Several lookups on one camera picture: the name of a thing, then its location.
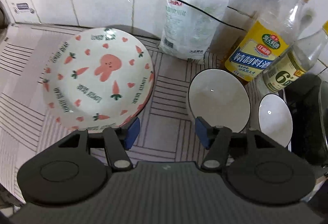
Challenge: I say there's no white rabbit carrot plate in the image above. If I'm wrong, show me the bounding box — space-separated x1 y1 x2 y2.
42 27 155 133

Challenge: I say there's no cooking wine bottle yellow label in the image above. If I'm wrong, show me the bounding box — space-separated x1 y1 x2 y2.
225 0 313 86

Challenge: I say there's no white salt bag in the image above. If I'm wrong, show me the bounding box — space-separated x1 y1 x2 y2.
158 0 229 61

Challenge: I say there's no striped tablecloth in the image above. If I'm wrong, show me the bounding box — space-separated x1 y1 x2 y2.
0 23 293 196

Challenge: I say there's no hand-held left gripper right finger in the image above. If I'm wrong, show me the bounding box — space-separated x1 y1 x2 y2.
195 116 295 172

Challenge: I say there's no black cooking pot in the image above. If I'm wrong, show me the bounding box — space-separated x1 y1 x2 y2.
284 74 328 166

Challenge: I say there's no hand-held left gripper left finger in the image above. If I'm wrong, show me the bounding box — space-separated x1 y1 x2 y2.
58 116 141 173

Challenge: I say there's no white rice cooker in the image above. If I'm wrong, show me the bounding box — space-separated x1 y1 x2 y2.
0 0 11 35

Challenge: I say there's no white bowl with dark rim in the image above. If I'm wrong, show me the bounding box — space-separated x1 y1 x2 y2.
188 68 251 134
258 94 293 148

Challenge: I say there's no vinegar bottle yellow cap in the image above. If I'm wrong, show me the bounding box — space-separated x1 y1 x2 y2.
263 20 328 94

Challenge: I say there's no small white wall sticker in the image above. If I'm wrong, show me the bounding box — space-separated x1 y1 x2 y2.
11 2 35 14

